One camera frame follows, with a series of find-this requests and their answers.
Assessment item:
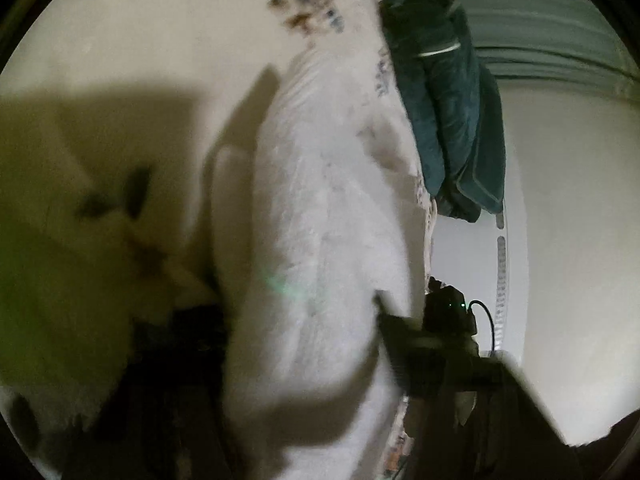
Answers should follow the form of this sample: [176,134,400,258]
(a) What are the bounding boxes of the white knit garment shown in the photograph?
[214,50,428,479]

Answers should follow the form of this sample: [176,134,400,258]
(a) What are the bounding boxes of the white curved headboard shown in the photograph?
[429,199,532,361]

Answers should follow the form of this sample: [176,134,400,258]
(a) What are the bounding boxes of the dark green folded blanket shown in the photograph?
[380,0,506,223]

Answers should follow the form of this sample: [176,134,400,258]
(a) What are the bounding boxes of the grey-green curtain right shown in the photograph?
[454,0,639,102]

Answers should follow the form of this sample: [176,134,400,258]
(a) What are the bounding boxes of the floral bed blanket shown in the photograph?
[0,0,442,480]

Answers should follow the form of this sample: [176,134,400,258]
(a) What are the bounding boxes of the black cable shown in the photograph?
[466,299,497,359]

